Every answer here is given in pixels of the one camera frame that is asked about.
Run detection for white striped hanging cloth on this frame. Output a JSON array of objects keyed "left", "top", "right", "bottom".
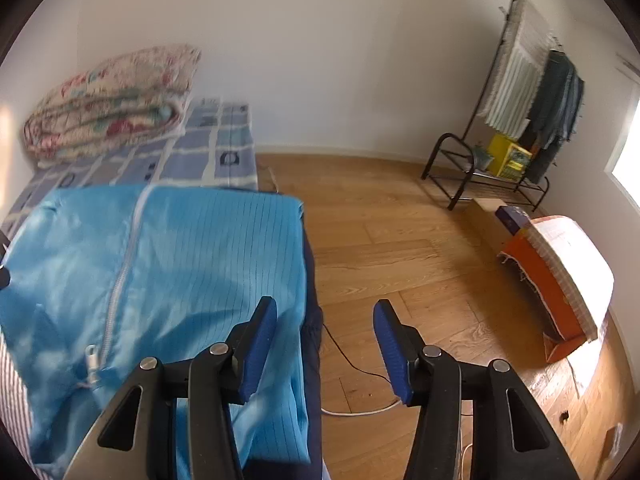
[{"left": 477, "top": 0, "right": 557, "bottom": 139}]

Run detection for blue checked blanket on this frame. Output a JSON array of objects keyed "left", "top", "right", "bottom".
[{"left": 0, "top": 100, "right": 260, "bottom": 231}]

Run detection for orange box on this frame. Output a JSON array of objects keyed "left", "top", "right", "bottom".
[{"left": 497, "top": 215, "right": 591, "bottom": 364}]

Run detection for dark blue box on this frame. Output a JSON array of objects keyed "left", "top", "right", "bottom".
[{"left": 495, "top": 205, "right": 532, "bottom": 234}]

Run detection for dark hanging clothes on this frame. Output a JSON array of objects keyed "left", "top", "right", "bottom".
[{"left": 520, "top": 49, "right": 586, "bottom": 186}]

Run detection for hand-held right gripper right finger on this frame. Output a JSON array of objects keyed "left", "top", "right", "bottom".
[{"left": 372, "top": 299, "right": 581, "bottom": 480}]

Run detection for yellow box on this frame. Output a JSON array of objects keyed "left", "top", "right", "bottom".
[{"left": 487, "top": 133, "right": 534, "bottom": 181}]

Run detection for blue pinstriped coverall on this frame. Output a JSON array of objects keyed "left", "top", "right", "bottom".
[{"left": 0, "top": 184, "right": 311, "bottom": 480}]

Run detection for black floor cable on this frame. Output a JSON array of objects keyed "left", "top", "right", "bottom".
[{"left": 321, "top": 322, "right": 392, "bottom": 382}]

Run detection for beige woven cloth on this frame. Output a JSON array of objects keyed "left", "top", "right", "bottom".
[{"left": 529, "top": 215, "right": 616, "bottom": 342}]

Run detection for folded floral quilt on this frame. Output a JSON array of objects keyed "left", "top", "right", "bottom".
[{"left": 22, "top": 44, "right": 202, "bottom": 163}]

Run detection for white floor cable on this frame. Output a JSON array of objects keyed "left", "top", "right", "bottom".
[{"left": 320, "top": 396, "right": 477, "bottom": 480}]

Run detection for black metal clothes rack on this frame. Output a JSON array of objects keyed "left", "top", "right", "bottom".
[{"left": 421, "top": 0, "right": 586, "bottom": 212}]

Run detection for wooden box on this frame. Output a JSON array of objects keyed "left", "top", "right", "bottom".
[{"left": 471, "top": 197, "right": 512, "bottom": 222}]

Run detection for window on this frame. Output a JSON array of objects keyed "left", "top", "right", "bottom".
[{"left": 604, "top": 82, "right": 640, "bottom": 197}]

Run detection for small cardboard piece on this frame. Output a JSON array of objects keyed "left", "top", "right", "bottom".
[{"left": 602, "top": 422, "right": 627, "bottom": 462}]

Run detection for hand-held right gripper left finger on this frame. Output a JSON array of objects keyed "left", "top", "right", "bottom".
[{"left": 62, "top": 296, "right": 278, "bottom": 480}]

